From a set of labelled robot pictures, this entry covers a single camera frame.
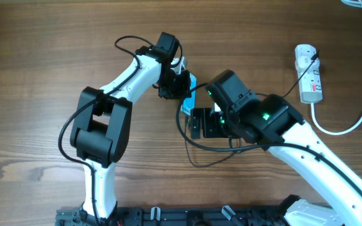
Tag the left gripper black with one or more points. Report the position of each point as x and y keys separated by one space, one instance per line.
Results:
x=181 y=91

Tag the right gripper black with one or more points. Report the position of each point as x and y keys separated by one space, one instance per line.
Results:
x=209 y=129

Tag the turquoise screen smartphone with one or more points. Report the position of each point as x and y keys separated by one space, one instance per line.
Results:
x=189 y=103

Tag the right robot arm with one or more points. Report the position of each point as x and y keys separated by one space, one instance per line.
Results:
x=276 y=126

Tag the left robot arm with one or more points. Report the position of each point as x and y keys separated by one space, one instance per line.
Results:
x=102 y=121

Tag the white charger plug adapter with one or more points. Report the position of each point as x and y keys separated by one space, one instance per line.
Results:
x=304 y=62

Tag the white power strip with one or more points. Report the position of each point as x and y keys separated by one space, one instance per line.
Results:
x=310 y=88

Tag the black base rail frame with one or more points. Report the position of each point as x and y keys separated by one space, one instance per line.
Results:
x=256 y=215

